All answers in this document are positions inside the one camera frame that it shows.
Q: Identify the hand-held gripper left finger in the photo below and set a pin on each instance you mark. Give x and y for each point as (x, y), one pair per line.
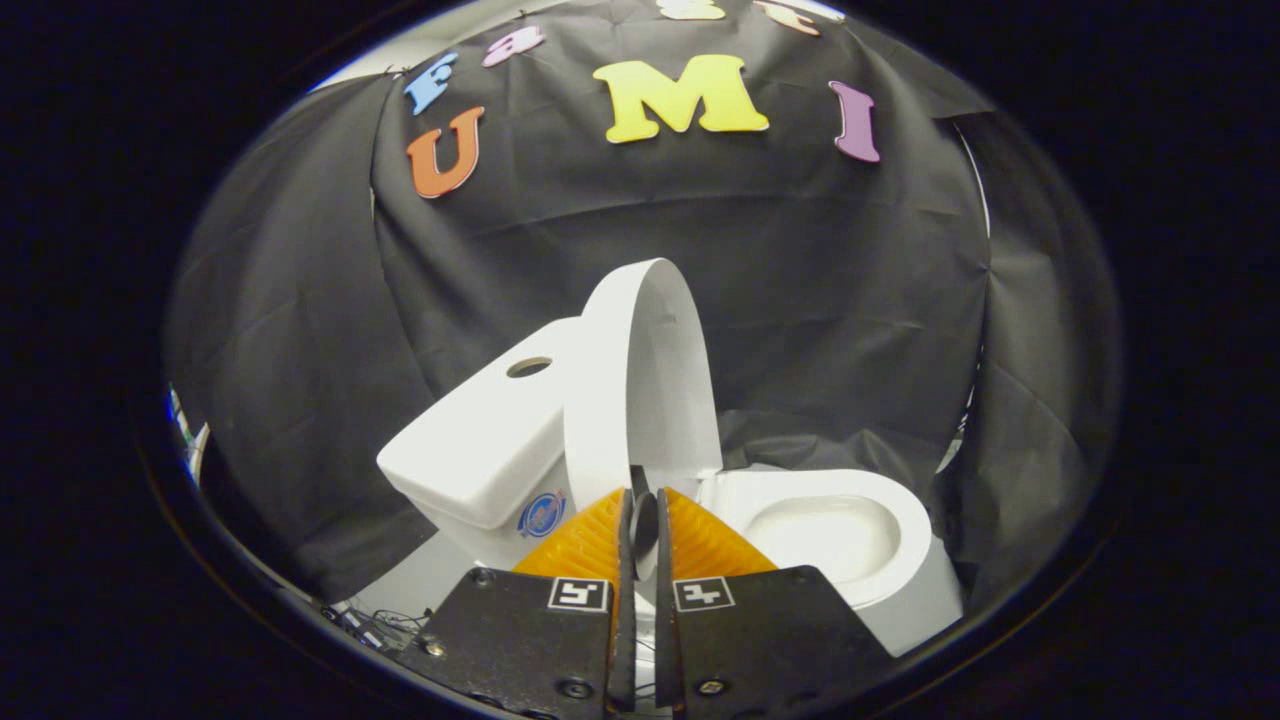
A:
(530, 640)

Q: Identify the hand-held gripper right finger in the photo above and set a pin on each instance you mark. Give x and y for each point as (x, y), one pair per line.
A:
(760, 640)

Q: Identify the white toilet lid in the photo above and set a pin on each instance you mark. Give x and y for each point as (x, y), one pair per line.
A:
(660, 390)

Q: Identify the white ceramic toilet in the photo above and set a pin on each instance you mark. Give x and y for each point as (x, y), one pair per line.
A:
(900, 590)

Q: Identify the white tank cover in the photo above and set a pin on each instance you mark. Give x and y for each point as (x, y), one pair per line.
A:
(480, 440)

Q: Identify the black backdrop cloth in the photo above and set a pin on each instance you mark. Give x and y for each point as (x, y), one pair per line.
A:
(830, 300)

